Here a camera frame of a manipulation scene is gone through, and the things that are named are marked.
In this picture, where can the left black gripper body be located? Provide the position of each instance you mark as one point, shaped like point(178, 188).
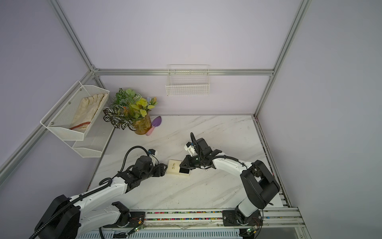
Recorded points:
point(156, 171)

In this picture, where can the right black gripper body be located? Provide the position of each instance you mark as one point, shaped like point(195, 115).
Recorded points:
point(195, 161)

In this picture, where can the cream drawer jewelry box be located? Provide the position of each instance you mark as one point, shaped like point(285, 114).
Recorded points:
point(175, 169)

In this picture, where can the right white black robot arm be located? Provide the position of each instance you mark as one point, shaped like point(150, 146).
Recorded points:
point(259, 183)

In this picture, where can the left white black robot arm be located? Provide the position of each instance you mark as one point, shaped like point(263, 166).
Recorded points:
point(69, 217)

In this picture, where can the amber glass plant pot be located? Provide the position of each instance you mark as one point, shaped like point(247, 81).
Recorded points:
point(143, 125)

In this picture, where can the purple pink garden trowel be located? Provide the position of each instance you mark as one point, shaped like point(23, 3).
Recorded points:
point(155, 123)

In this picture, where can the lower white mesh shelf basket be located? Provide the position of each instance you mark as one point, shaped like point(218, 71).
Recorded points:
point(95, 141)

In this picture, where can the white mesh shelf basket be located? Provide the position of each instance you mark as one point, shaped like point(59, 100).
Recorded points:
point(95, 141)
point(59, 120)

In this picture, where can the artificial green leafy plant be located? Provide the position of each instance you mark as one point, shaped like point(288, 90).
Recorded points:
point(127, 108)

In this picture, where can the cream work gloves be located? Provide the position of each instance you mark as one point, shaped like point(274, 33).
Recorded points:
point(86, 112)

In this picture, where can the upper white mesh shelf basket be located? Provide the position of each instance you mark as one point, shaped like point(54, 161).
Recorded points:
point(59, 120)

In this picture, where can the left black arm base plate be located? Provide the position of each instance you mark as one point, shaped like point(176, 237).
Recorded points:
point(134, 221)

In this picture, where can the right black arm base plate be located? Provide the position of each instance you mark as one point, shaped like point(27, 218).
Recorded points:
point(236, 218)

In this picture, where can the white wire wall basket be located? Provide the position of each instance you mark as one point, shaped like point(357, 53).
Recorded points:
point(188, 80)

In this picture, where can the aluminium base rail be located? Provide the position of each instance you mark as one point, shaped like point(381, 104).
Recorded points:
point(212, 218)

